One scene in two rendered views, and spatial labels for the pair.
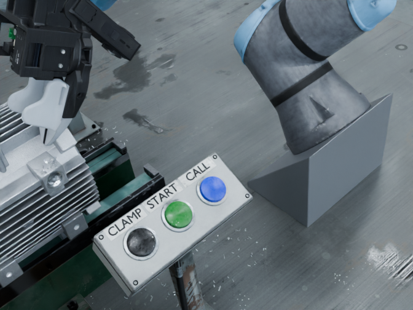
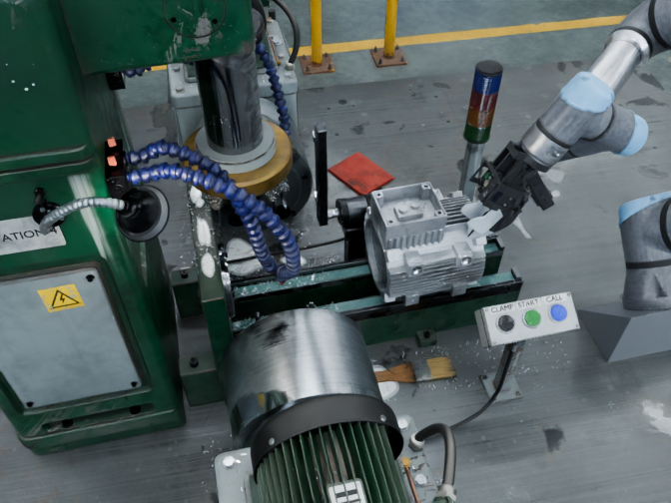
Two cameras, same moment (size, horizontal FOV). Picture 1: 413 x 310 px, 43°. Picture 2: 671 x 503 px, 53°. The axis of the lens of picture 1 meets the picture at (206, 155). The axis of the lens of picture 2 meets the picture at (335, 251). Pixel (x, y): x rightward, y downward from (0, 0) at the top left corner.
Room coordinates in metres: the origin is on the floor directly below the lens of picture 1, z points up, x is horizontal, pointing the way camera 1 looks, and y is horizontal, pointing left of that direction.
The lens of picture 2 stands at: (-0.43, 0.09, 2.03)
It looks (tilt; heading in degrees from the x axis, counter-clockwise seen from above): 48 degrees down; 22
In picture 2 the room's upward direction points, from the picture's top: straight up
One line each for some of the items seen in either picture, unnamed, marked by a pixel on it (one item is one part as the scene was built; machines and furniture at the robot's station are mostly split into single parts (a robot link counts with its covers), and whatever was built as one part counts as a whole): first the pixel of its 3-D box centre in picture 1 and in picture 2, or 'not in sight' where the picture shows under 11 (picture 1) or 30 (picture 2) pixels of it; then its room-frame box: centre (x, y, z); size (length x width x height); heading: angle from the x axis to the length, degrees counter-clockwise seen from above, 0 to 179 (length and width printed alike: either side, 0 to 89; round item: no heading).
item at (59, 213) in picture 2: not in sight; (95, 211); (0.01, 0.59, 1.46); 0.18 x 0.11 x 0.13; 126
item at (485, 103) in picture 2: not in sight; (483, 96); (0.89, 0.27, 1.14); 0.06 x 0.06 x 0.04
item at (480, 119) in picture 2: not in sight; (480, 112); (0.89, 0.27, 1.10); 0.06 x 0.06 x 0.04
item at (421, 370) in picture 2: not in sight; (407, 372); (0.34, 0.24, 0.80); 0.21 x 0.05 x 0.01; 122
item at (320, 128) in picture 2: not in sight; (322, 177); (0.52, 0.51, 1.12); 0.04 x 0.03 x 0.26; 126
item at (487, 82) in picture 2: not in sight; (487, 78); (0.89, 0.27, 1.19); 0.06 x 0.06 x 0.04
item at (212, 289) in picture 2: not in sight; (198, 298); (0.24, 0.66, 0.97); 0.30 x 0.11 x 0.34; 36
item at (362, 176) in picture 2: not in sight; (360, 173); (0.90, 0.56, 0.80); 0.15 x 0.12 x 0.01; 64
